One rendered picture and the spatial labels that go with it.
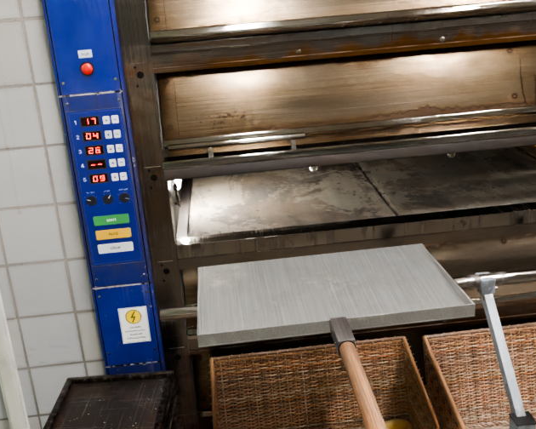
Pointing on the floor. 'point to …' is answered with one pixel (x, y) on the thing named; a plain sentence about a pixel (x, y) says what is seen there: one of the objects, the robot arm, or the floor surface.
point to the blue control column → (107, 316)
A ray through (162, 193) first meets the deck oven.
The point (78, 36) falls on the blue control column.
